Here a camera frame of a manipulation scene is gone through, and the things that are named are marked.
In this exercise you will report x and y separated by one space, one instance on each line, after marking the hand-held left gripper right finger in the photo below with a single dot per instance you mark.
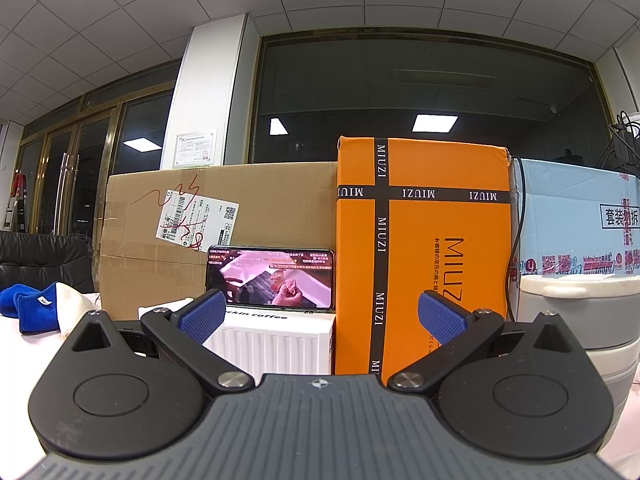
440 317

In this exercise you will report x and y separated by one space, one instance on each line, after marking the red stepladder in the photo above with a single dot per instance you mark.
17 195

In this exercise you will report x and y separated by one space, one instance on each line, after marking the light blue printed carton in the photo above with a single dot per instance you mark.
560 210

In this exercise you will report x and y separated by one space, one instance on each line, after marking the white ribbed paper box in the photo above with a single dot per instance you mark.
280 345

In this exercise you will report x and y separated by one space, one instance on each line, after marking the large brown cardboard box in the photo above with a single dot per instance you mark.
280 210

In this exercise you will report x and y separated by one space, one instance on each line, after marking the black leather chair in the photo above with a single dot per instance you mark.
40 260

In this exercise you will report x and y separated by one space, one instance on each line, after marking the orange box with black ribbon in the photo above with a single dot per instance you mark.
450 280

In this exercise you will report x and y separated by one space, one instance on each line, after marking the gold framed glass door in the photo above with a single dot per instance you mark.
75 175

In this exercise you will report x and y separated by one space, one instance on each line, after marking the black smartphone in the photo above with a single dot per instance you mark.
270 280

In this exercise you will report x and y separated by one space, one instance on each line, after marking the dark glass window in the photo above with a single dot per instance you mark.
425 85

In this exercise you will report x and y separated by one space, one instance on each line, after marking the grey lunch container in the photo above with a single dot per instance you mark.
590 320

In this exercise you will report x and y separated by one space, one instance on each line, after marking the white notice sheet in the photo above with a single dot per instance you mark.
196 149

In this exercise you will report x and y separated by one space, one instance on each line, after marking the blue cloth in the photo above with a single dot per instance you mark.
27 305

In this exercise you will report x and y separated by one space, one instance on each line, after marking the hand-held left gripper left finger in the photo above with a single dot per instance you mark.
201 314

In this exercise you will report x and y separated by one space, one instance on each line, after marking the white cloth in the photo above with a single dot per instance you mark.
75 305

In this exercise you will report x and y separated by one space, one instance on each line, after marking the white shipping label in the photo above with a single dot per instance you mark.
210 220

